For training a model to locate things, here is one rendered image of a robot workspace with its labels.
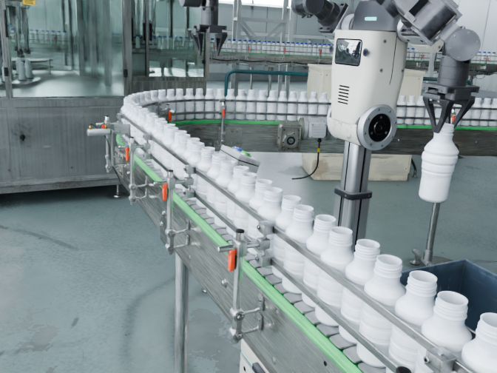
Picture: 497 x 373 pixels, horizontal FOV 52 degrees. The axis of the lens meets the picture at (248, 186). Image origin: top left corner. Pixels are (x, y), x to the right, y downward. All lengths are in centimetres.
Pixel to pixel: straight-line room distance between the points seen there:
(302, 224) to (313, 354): 23
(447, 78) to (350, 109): 69
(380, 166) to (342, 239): 484
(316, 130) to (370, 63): 113
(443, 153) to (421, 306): 46
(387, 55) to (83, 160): 322
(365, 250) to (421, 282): 12
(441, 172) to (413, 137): 205
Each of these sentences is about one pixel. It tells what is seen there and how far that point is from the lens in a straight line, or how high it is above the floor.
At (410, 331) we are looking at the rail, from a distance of 71.
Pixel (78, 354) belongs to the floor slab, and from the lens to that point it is 260.
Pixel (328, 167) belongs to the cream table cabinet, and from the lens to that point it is 548.
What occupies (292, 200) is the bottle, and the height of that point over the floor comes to 116.
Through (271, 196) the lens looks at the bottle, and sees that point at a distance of 102.
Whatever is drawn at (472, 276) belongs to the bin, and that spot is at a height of 92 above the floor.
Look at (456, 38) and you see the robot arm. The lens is 103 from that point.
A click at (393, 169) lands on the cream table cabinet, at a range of 574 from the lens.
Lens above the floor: 147
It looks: 17 degrees down
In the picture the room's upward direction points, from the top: 3 degrees clockwise
